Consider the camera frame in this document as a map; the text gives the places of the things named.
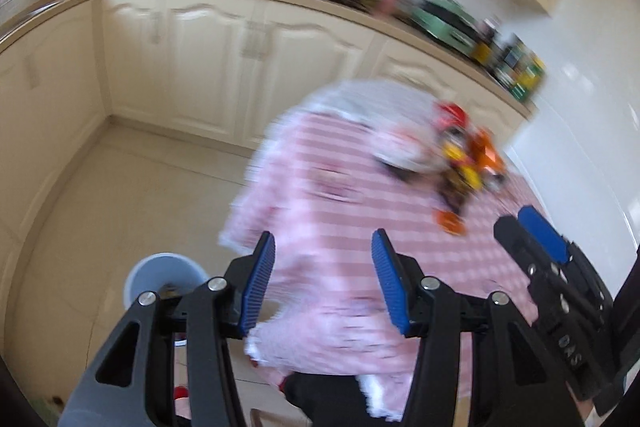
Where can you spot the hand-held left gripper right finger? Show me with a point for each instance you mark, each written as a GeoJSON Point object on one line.
{"type": "Point", "coordinates": [392, 287]}

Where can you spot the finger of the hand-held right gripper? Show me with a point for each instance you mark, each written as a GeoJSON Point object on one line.
{"type": "Point", "coordinates": [542, 232]}
{"type": "Point", "coordinates": [515, 242]}

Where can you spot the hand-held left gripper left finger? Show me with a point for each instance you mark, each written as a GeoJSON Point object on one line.
{"type": "Point", "coordinates": [257, 287]}

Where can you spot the orange candy wrapper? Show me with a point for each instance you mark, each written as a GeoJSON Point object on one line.
{"type": "Point", "coordinates": [450, 222]}

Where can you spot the orange snack packet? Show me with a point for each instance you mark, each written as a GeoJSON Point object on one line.
{"type": "Point", "coordinates": [487, 154]}

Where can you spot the blue plastic bin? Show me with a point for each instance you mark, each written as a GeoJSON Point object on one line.
{"type": "Point", "coordinates": [150, 272]}

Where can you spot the white plastic bag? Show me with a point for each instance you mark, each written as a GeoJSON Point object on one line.
{"type": "Point", "coordinates": [400, 149]}

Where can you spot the red soda can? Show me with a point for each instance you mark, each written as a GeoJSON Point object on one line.
{"type": "Point", "coordinates": [450, 113]}

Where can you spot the pink checkered tablecloth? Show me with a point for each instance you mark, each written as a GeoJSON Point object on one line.
{"type": "Point", "coordinates": [325, 217]}

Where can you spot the person's black trousers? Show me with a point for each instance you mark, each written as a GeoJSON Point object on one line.
{"type": "Point", "coordinates": [325, 402]}

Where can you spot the group of sauce bottles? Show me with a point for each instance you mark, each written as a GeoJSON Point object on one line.
{"type": "Point", "coordinates": [529, 77]}

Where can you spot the green electric cooker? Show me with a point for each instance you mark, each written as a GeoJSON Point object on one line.
{"type": "Point", "coordinates": [447, 24]}

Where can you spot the pink utensil holder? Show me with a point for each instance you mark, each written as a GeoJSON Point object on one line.
{"type": "Point", "coordinates": [391, 2]}

